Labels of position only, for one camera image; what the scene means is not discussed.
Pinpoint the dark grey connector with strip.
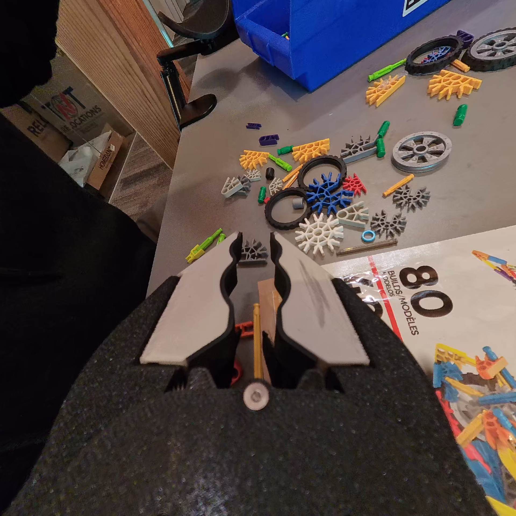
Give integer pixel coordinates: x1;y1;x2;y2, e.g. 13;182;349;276
341;136;379;164

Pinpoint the printed cardboard box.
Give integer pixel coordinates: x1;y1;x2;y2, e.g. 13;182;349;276
22;87;103;162

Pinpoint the white plastic bag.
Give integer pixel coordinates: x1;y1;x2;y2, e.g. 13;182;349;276
60;131;111;188

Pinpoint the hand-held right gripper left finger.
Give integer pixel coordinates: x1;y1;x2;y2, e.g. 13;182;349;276
140;232;243;388

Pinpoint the black rubber tyre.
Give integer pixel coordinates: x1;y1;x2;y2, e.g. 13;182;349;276
405;35;464;76
298;155;347;192
264;187;313;230

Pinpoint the red fan connector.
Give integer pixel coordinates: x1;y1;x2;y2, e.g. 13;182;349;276
343;173;367;198

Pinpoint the long yellow rod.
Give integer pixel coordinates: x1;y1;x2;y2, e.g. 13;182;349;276
253;303;263;381

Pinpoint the long grey rod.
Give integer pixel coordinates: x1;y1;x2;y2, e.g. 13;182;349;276
336;239;398;255

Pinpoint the wooden cabinet panel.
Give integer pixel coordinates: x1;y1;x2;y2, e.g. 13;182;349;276
56;0;191;170

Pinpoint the small blue connector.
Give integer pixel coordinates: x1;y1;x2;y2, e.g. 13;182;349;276
421;46;450;65

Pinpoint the black chair armrest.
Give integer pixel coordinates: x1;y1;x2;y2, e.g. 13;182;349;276
156;0;234;130

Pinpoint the grey wheel with black tyre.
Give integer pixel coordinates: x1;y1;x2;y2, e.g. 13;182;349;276
461;27;516;73

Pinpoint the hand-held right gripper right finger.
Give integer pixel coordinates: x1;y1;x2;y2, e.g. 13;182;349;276
269;232;369;388

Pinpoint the blue bin with square label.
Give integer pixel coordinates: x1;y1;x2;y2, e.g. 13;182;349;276
233;0;453;92

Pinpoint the lime green rod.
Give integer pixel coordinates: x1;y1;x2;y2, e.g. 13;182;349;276
368;58;408;82

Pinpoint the small cardboard box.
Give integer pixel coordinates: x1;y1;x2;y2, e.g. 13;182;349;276
87;123;130;190

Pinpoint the printed construction toy bag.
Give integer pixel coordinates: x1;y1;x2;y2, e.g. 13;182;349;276
258;226;516;516

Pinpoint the white snowflake connector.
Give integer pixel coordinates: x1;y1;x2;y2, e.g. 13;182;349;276
294;213;344;255

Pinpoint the dark grey snowflake connector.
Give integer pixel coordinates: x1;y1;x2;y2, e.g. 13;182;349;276
370;210;407;239
239;239;268;267
392;185;431;212

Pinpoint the grey wheel hub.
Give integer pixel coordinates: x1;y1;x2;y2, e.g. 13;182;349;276
392;131;452;175

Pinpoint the yellow fan connector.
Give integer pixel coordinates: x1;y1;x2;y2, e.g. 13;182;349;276
427;69;482;101
239;150;270;171
291;138;331;164
365;74;406;107

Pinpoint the blue snowflake connector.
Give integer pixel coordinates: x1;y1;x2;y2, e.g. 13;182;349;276
306;173;355;215

